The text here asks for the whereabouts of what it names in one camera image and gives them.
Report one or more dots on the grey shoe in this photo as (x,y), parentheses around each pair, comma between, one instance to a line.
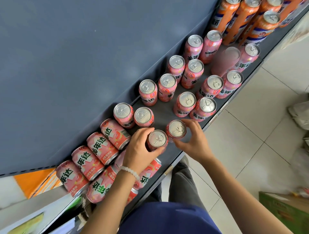
(184,159)

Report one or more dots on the person's left forearm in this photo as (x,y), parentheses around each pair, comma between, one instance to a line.
(108,205)

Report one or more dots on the green cardboard box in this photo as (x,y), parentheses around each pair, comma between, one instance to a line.
(284,212)

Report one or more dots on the person's right forearm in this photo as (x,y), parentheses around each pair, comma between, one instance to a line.
(236,197)

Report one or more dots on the pink printed soda can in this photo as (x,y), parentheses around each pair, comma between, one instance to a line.
(177,129)
(144,117)
(204,108)
(193,47)
(193,72)
(176,66)
(147,90)
(184,103)
(166,88)
(157,139)
(211,45)
(123,113)

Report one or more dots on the navy blue shirt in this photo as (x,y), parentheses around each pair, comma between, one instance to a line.
(169,219)

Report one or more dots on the person's right hand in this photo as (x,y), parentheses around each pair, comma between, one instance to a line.
(199,147)

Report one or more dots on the pile of pink soda cans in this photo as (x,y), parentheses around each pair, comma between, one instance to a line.
(101,147)

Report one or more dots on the colourful snack packet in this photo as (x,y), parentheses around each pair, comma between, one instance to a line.
(303,191)

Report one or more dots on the grey metal shelf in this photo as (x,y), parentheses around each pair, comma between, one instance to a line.
(96,72)

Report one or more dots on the person's left hand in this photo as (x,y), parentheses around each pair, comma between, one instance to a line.
(137,154)

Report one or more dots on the group of orange cans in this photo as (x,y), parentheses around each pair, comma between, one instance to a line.
(227,14)

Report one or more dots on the orange striped soda can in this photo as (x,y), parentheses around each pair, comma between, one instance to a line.
(288,12)
(260,29)
(272,3)

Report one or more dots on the orange packet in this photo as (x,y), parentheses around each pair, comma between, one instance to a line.
(33,180)

